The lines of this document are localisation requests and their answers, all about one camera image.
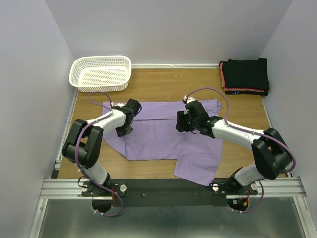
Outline purple t-shirt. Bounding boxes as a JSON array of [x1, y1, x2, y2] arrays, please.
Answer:
[[103, 101, 223, 186]]

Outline black folded t-shirt top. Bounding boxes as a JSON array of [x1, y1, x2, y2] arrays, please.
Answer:
[[223, 58, 270, 91]]

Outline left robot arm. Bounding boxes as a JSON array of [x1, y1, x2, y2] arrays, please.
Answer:
[[62, 99, 142, 196]]

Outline black folded t-shirt bottom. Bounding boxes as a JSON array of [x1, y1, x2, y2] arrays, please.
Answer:
[[225, 90, 268, 96]]

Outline black folded t-shirt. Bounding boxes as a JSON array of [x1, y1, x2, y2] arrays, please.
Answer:
[[223, 58, 270, 91], [225, 90, 268, 96]]

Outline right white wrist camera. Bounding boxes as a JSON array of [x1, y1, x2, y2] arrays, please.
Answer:
[[182, 95, 196, 104]]

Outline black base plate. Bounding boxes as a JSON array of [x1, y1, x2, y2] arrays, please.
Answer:
[[80, 178, 258, 212]]

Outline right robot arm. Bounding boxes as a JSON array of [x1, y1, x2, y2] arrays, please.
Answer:
[[176, 98, 294, 194]]

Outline red folded t-shirt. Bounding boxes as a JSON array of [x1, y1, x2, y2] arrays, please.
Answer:
[[219, 61, 264, 92]]

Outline white perforated plastic basket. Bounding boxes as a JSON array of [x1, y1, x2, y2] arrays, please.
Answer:
[[69, 55, 132, 93]]

